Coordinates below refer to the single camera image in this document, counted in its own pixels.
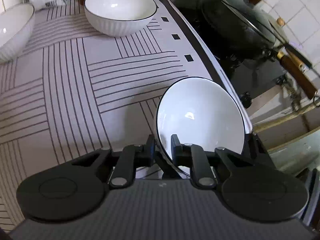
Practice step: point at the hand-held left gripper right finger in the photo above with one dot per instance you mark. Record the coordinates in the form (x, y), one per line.
(176, 150)

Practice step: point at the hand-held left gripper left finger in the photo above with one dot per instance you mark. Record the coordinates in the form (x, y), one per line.
(149, 150)

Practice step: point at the small white ribbed bowl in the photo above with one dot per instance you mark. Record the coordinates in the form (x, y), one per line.
(200, 105)

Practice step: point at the striped white tablecloth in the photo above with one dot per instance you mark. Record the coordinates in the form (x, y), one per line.
(62, 92)

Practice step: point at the black gas stove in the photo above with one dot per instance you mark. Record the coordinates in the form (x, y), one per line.
(200, 40)

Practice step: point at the black wok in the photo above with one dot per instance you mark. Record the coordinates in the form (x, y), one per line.
(225, 27)

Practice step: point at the glass wok lid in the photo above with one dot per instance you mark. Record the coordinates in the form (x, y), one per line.
(250, 12)

